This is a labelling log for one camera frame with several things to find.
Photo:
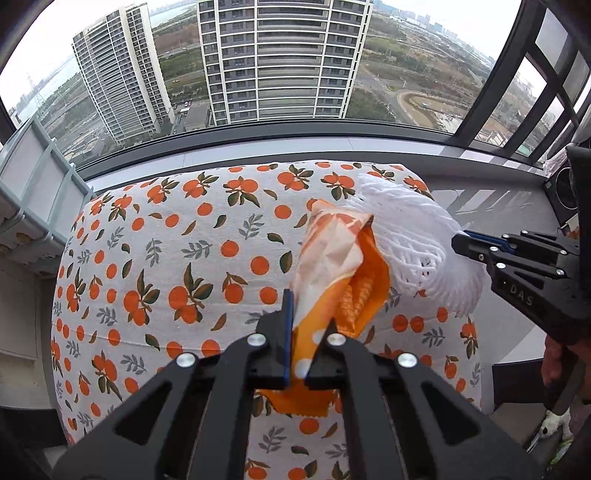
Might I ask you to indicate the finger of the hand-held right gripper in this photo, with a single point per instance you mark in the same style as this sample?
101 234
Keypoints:
485 239
471 247

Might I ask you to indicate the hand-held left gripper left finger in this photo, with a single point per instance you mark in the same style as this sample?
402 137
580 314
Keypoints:
288 332

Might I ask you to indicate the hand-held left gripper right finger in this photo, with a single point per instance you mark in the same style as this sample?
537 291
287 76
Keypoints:
323 369

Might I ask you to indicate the white foam fruit net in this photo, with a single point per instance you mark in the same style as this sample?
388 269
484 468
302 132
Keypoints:
415 230

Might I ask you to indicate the orange snack bag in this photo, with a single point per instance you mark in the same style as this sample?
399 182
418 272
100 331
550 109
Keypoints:
332 249

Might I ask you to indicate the person's right hand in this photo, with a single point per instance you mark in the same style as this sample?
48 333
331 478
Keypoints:
551 364

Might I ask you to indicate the black washing machine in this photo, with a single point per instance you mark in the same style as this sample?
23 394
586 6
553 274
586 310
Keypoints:
561 194

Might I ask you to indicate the white cloth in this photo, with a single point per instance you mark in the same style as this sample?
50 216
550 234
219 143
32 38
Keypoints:
554 161

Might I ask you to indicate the white plush toy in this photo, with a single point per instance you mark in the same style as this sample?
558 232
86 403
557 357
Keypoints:
554 424

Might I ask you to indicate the orange fruit print tablecloth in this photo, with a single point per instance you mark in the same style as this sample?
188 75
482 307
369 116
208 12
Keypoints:
161 240

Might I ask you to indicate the wide grey apartment tower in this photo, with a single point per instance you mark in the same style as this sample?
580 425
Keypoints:
277 60

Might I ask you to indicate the grey plastic storage box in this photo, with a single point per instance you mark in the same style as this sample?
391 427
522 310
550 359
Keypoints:
41 184

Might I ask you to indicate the slim grey apartment tower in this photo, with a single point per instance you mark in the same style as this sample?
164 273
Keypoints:
120 69

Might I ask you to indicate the black window frame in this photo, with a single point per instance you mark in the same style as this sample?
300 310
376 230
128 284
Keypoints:
508 46

